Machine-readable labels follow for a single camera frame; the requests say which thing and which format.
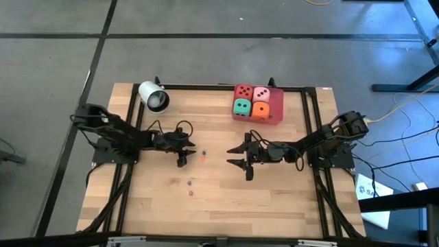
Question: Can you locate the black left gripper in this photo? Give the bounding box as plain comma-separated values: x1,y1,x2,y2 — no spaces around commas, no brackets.
152,128,198,168

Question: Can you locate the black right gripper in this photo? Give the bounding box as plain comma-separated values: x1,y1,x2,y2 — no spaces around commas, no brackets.
226,132,292,182

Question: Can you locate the large teal foam die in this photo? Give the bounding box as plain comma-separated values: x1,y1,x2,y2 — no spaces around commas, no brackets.
233,98,253,117

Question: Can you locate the large orange foam die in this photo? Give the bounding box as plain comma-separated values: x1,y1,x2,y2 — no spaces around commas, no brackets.
251,101,271,120

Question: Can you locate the pink translucent plastic bin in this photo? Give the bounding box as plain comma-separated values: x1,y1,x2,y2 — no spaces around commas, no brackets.
232,84,285,126

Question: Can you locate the large red foam die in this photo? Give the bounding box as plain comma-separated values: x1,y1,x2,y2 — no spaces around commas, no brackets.
234,84,254,102

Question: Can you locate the large pink foam die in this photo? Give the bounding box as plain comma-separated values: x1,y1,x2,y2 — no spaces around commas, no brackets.
252,86,271,104

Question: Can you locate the white cylindrical cup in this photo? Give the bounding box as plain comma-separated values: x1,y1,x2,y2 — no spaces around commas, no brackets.
138,80,170,115

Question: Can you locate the white printed cardboard box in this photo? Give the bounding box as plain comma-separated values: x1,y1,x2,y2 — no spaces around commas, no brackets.
355,173,394,230

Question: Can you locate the black angled metal beam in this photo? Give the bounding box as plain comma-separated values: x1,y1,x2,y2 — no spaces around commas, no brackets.
358,187,439,247

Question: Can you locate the black rig beam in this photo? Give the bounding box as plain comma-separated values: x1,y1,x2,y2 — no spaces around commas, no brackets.
0,231,439,247

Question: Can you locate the black floor stand foot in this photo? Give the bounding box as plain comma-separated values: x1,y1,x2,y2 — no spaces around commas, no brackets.
0,150,27,165

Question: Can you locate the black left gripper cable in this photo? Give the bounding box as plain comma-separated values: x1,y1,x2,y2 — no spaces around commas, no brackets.
147,119,195,139

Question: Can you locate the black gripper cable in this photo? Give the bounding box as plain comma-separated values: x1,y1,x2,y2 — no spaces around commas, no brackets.
147,119,195,139
249,129,306,172

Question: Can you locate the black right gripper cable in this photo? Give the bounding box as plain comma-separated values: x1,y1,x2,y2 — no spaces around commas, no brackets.
249,129,306,172

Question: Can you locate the black aluminium table frame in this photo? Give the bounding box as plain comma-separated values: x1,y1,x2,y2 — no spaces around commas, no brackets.
80,75,366,239

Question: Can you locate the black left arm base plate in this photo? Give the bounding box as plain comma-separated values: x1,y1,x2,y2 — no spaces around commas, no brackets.
91,137,141,165

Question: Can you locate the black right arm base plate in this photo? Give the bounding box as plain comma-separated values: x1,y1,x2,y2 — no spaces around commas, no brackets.
305,141,355,169

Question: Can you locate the black floor cable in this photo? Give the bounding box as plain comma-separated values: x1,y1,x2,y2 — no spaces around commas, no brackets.
349,126,439,143
372,154,439,171

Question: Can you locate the white floor cable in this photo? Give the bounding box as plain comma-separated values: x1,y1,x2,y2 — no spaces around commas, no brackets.
392,91,439,186

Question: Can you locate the long yellow extension cable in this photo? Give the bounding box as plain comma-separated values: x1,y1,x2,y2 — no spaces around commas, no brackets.
369,82,439,123

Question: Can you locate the black desk leg frame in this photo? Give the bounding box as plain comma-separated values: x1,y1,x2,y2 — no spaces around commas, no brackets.
372,0,439,93

